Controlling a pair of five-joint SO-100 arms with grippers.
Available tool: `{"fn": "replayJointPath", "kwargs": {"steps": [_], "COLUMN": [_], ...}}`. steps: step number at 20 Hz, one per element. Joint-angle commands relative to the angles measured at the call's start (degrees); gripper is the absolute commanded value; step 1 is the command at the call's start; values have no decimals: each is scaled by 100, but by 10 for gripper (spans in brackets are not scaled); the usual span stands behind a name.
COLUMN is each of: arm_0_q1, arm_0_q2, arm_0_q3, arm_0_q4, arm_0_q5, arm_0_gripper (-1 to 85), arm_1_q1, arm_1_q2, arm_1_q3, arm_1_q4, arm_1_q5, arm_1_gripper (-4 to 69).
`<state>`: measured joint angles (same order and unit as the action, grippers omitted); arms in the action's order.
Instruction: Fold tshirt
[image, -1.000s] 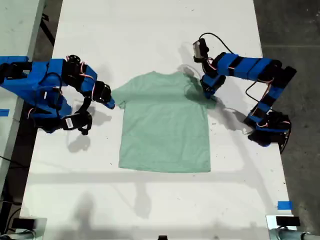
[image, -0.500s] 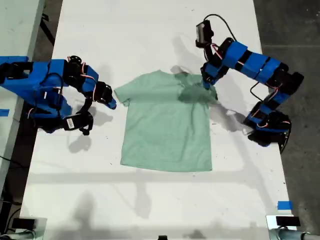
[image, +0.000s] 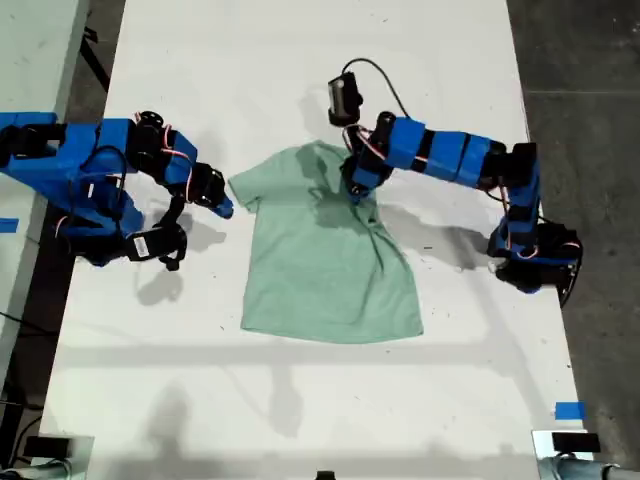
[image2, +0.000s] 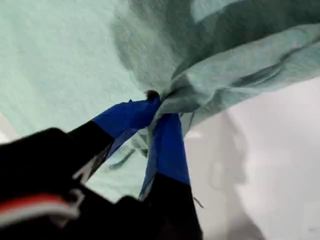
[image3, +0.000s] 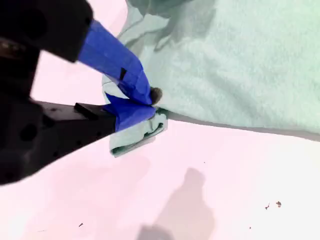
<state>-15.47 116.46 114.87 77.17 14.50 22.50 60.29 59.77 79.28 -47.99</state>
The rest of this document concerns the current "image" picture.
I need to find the square blue tape piece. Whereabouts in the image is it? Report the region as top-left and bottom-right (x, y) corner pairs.
(554, 401), (586, 421)

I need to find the black camera box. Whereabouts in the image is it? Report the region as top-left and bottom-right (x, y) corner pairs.
(327, 72), (364, 126)
(124, 223), (189, 272)

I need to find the small black box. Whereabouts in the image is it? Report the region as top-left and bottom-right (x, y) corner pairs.
(23, 436), (71, 459)
(551, 432), (601, 454)

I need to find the grey metal tube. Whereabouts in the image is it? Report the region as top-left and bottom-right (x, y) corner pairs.
(0, 458), (74, 480)
(537, 455), (640, 480)

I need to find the black base cable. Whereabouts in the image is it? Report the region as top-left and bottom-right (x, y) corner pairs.
(558, 257), (585, 309)

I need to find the pale side table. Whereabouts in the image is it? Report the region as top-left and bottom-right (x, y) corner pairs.
(0, 0), (92, 386)

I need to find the pale green T-shirt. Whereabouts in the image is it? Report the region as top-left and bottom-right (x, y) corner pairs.
(227, 141), (425, 345)

